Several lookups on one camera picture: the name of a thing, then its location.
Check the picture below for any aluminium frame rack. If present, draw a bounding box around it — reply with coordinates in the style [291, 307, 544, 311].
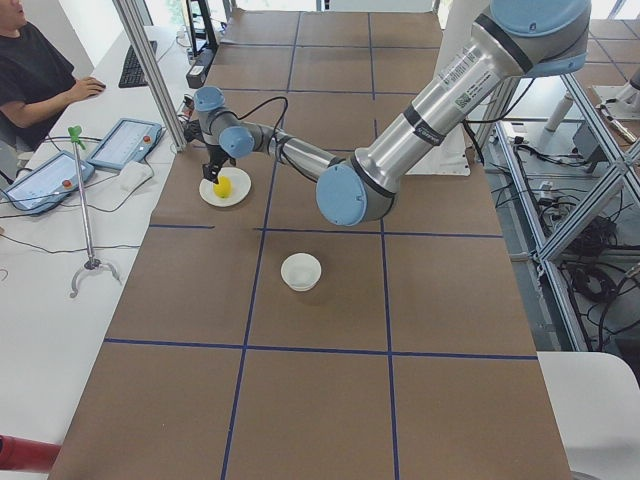
[464, 29, 640, 351]

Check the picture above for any blue teach pendant tablet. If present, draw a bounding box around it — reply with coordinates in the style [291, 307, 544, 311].
[1, 151, 78, 215]
[86, 118, 163, 171]

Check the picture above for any white round plate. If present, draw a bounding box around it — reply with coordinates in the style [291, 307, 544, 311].
[199, 167, 251, 207]

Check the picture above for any yellow lemon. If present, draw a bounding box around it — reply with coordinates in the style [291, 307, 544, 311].
[212, 175, 233, 199]

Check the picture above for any black device on table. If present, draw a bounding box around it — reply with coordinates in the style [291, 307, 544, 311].
[186, 48, 215, 89]

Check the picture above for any black keyboard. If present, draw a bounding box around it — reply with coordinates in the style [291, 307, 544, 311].
[118, 45, 148, 89]

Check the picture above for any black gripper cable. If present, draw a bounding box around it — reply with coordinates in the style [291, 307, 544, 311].
[234, 96, 290, 132]

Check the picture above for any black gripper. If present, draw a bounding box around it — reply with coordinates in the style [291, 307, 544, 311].
[202, 144, 236, 184]

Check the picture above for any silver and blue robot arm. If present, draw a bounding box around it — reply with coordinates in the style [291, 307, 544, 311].
[183, 1, 591, 226]

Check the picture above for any metal reacher grabber tool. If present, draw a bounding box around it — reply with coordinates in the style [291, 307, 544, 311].
[67, 125, 121, 299]

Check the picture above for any red cylinder object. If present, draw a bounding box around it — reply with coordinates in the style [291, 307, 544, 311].
[0, 435, 61, 473]

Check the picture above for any white bowl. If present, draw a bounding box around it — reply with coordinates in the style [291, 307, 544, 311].
[280, 252, 322, 292]

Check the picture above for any white folded cloth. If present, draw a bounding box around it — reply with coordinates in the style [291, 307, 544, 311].
[117, 162, 153, 193]

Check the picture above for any grey aluminium frame post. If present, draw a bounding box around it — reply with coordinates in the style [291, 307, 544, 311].
[112, 0, 187, 152]

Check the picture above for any person in black shirt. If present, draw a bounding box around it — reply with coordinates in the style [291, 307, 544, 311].
[1, 1, 106, 151]

